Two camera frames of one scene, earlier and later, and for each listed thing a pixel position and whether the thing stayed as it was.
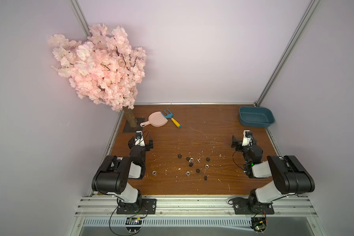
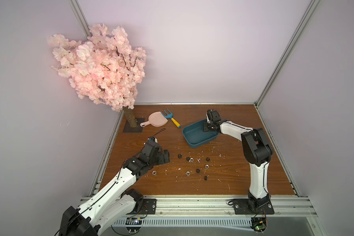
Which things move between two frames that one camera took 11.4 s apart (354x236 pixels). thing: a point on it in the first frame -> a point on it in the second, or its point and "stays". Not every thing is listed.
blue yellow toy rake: x=169 y=115 stays
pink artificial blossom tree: x=104 y=68 stays
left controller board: x=133 y=224 stays
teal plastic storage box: x=256 y=116 -> x=194 y=135
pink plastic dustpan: x=156 y=119 stays
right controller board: x=259 y=224 stays
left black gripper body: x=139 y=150 -> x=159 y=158
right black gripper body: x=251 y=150 -> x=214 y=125
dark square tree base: x=129 y=129 stays
